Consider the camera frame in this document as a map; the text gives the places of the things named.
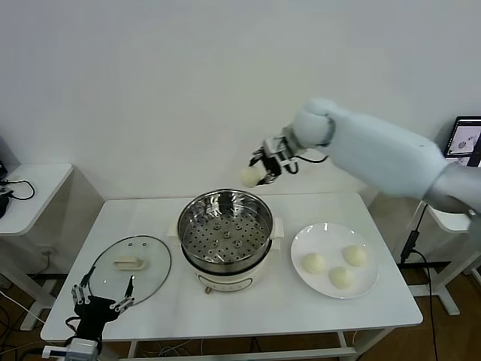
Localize grey open laptop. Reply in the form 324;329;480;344
443;115;481;168

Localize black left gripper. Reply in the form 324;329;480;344
70;266;136;343

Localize white steamed baozi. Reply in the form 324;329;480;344
302;252;326;275
343;244;368;267
239;167;261;188
328;265;355;290

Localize white work table frame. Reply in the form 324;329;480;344
127;326;399;361

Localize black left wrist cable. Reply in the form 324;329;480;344
64;315;82;343

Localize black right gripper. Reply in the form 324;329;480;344
248;148;287;186

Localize cream electric cooking pot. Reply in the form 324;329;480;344
167;216;286;296

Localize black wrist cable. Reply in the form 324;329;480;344
64;315;82;343
287;152;331;174

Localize black looped cable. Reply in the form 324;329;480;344
0;179;37;202

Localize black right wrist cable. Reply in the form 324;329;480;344
287;152;331;174

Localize glass lid with cream handle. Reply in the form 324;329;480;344
89;235;173;306

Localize white floor cable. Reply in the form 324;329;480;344
0;289;46;324

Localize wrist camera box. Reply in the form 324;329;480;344
67;337;103;357
262;137;290;159

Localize perforated steel steamer basket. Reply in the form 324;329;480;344
177;189;274;272

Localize black charger cable with adapter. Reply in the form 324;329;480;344
398;202;440;361

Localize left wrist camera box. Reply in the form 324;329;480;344
67;337;103;357

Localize round white plate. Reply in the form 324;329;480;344
290;223;380;300

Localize black open laptop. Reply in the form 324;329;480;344
0;134;20;181

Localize white side table with label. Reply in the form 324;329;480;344
370;187;481;315

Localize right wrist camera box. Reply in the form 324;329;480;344
262;137;290;159

